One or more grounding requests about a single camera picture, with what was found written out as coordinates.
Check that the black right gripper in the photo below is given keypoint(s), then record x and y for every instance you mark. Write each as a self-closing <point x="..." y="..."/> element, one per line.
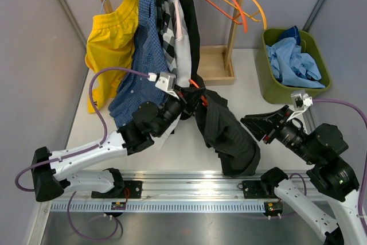
<point x="260" y="124"/>

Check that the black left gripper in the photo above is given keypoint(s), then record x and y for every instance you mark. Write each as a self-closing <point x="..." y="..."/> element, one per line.
<point x="190" y="98"/>

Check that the black striped shirt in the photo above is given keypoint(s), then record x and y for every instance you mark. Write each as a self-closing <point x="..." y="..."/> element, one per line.
<point x="238" y="152"/>

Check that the light blue shirt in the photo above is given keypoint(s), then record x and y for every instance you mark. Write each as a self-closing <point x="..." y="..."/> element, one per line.
<point x="291" y="67"/>

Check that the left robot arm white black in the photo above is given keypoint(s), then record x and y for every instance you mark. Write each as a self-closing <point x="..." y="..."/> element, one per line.
<point x="56" y="172"/>

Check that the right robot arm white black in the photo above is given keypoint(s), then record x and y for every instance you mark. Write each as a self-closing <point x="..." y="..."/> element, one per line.
<point x="330" y="175"/>

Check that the blue checked shirt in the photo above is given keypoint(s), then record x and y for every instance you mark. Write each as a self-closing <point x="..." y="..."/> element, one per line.
<point x="148" y="57"/>

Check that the dark blue striped shirt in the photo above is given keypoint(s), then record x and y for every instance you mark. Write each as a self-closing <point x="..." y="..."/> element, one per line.
<point x="292" y="32"/>

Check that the black white plaid shirt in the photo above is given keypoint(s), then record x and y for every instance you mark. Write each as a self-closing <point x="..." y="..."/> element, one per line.
<point x="166" y="33"/>

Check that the olive green plastic bin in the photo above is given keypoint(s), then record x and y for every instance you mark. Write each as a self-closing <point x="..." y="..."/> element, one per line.
<point x="273" y="91"/>

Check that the wooden clothes rack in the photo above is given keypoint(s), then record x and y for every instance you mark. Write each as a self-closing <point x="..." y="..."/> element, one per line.
<point x="216" y="66"/>

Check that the yellow shorts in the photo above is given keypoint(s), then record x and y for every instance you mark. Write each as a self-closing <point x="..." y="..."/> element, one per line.
<point x="111" y="44"/>

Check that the black garment on rack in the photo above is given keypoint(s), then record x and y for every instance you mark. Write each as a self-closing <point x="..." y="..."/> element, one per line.
<point x="190" y="17"/>

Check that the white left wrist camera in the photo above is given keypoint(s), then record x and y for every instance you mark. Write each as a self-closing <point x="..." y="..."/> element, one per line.
<point x="165" y="82"/>

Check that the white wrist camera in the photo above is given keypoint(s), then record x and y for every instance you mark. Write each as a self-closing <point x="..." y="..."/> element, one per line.
<point x="301" y="101"/>
<point x="165" y="82"/>

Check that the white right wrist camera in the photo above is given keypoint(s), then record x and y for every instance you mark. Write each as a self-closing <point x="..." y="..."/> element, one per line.
<point x="301" y="101"/>

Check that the aluminium mounting rail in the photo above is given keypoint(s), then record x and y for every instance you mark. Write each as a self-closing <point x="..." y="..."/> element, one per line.
<point x="204" y="192"/>

